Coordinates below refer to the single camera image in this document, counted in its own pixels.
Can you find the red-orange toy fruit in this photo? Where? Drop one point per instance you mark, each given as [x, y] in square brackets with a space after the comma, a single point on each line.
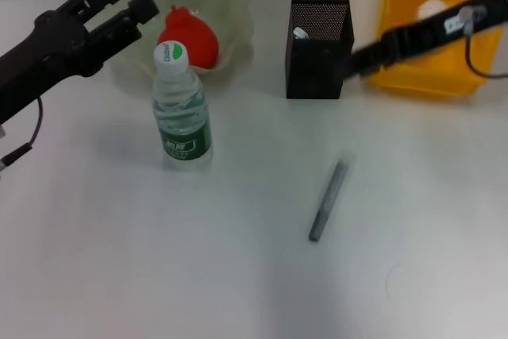
[198, 43]

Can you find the clear green-label water bottle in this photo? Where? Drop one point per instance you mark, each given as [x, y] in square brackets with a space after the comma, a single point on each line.
[182, 124]

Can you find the white paper ball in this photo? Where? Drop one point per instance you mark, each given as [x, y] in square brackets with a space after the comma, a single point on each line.
[430, 7]

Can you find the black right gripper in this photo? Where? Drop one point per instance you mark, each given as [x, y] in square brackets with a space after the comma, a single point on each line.
[428, 33]

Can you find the black mesh pen holder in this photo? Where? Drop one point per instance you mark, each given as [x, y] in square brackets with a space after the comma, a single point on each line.
[313, 69]

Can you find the grey pen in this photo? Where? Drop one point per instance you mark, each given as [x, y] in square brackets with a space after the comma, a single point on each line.
[329, 196]

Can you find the yellow plastic bin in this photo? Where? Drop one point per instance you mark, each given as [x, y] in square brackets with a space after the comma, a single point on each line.
[436, 73]

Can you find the mint green pen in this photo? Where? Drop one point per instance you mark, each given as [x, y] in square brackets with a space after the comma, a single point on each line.
[300, 33]

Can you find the green glass fruit bowl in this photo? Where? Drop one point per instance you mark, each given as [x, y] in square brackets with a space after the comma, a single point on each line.
[226, 9]

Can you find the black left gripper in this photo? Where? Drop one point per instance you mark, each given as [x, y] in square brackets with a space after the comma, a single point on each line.
[39, 57]

